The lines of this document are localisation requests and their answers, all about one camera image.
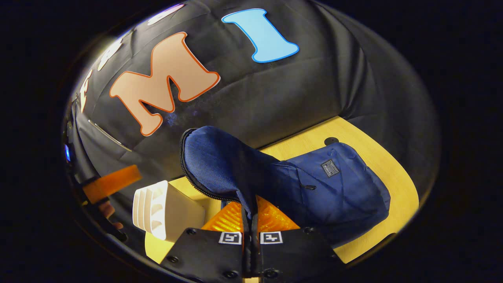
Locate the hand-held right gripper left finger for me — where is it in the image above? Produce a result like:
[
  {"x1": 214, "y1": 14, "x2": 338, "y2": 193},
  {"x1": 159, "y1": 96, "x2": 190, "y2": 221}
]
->
[{"x1": 160, "y1": 201, "x2": 253, "y2": 282}]

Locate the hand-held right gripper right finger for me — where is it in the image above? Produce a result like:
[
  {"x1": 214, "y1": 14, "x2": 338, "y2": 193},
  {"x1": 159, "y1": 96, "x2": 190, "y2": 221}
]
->
[{"x1": 253, "y1": 195, "x2": 343, "y2": 282}]

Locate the white bookshelf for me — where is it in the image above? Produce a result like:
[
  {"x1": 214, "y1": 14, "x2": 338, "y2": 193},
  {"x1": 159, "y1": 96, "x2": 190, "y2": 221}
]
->
[{"x1": 132, "y1": 180, "x2": 206, "y2": 241}]

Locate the blue schoolbag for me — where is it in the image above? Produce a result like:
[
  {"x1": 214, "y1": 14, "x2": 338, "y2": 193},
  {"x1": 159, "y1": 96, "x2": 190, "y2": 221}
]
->
[{"x1": 180, "y1": 126, "x2": 392, "y2": 249}]

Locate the black backdrop cloth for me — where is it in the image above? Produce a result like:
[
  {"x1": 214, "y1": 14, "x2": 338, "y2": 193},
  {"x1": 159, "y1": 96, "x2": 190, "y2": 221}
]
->
[{"x1": 63, "y1": 0, "x2": 441, "y2": 244}]

